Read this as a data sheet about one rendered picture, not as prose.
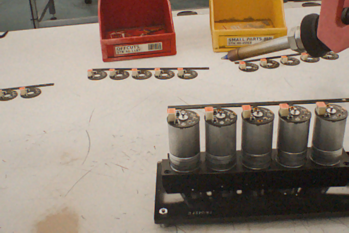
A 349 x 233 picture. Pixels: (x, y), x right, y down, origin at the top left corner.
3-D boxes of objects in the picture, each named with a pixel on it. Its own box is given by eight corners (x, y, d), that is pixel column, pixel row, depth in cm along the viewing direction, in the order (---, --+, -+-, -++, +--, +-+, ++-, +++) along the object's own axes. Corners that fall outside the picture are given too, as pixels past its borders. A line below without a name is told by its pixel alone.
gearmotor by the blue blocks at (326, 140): (343, 173, 35) (352, 118, 33) (312, 175, 35) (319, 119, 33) (334, 155, 38) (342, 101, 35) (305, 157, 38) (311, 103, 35)
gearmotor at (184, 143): (202, 180, 36) (200, 124, 33) (170, 181, 36) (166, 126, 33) (200, 162, 38) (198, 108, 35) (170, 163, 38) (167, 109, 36)
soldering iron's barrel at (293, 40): (227, 71, 30) (309, 53, 25) (219, 48, 30) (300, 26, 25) (241, 64, 31) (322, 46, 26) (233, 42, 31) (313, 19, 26)
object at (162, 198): (343, 162, 39) (345, 151, 38) (373, 220, 32) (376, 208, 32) (157, 171, 39) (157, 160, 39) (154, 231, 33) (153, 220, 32)
